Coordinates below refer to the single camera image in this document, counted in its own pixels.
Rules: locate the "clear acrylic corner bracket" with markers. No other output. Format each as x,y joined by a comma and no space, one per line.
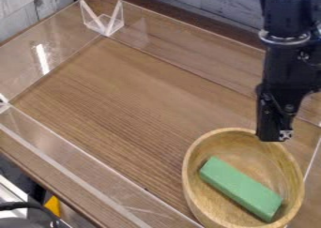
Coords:
103,24

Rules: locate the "brown wooden bowl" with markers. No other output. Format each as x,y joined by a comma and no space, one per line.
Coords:
265,161

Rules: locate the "clear acrylic enclosure wall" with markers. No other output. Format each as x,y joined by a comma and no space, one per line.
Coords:
102,111

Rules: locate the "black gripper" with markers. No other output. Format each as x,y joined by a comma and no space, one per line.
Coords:
290,77

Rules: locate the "yellow black clamp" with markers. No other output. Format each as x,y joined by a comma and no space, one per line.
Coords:
52,205

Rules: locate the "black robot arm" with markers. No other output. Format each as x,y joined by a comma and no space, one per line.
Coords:
290,18

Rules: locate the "green rectangular block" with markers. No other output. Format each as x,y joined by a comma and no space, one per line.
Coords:
239,187

